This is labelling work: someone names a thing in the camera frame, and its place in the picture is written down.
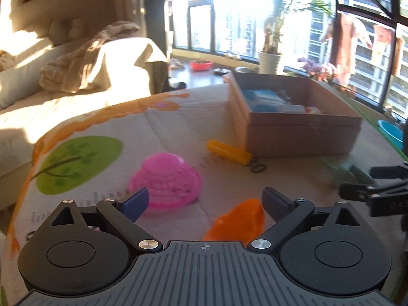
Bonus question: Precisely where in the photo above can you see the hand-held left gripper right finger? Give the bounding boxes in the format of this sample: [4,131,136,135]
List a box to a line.
[250,187,364,252]

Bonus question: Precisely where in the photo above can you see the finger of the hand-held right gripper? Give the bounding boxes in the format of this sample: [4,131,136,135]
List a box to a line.
[370,164,408,180]
[338,182,377,202]

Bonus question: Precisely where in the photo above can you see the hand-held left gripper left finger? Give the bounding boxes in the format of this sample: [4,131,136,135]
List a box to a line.
[51,186,163,253]

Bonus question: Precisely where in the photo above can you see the green plastic toy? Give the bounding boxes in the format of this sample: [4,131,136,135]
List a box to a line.
[320,158,377,188]

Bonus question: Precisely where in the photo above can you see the pink plastic strainer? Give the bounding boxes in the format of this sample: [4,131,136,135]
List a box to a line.
[128,153,202,210]

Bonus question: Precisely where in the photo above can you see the orange plastic toy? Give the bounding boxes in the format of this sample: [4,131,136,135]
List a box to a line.
[203,198,265,241]

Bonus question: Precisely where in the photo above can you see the cardboard box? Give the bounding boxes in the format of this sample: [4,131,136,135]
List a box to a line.
[225,72,364,158]

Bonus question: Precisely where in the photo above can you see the yellow bar keychain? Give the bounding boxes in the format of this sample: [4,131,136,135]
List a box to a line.
[207,139,266,173]

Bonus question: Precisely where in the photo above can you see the blue white plastic packet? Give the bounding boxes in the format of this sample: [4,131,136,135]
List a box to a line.
[242,89,287,113]

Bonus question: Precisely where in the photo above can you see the blue plastic bowl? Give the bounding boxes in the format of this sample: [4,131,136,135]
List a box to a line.
[378,120,405,151]

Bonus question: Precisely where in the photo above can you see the printed ruler mat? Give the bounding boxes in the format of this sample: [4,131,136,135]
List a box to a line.
[0,84,408,306]

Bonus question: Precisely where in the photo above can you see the purple flowers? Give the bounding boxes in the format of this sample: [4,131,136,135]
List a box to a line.
[298,57,338,82]

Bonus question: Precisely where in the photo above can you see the cream bed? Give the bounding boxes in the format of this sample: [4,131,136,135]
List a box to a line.
[0,36,169,211]

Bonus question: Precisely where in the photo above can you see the hanging orange patterned cloth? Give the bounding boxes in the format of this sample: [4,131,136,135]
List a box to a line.
[320,11,396,86]

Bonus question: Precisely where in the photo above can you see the potted palm plant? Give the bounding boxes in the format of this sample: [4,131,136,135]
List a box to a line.
[258,0,338,75]

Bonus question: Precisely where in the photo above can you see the beige crumpled blanket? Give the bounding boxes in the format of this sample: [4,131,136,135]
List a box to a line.
[40,21,141,94]

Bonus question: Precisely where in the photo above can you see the red plastic basin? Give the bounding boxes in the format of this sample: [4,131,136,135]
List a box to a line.
[190,60,213,72]

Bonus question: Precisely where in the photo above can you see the cream pillow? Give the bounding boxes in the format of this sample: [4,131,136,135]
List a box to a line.
[0,36,54,109]

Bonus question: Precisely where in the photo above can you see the grey plush toy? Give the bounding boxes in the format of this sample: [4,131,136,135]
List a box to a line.
[49,17,85,46]

